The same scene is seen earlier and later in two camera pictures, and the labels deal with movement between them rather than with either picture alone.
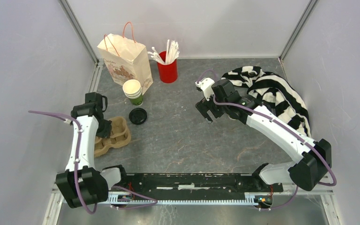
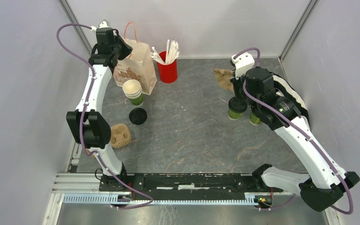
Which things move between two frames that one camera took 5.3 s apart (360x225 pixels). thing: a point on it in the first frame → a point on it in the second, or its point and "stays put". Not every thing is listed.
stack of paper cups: (132, 89) stays put
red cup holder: (168, 72) stays put
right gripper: (204, 105) → (236, 82)
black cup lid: (138, 116) stays put
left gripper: (106, 131) → (127, 49)
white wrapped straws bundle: (171, 53) stays put
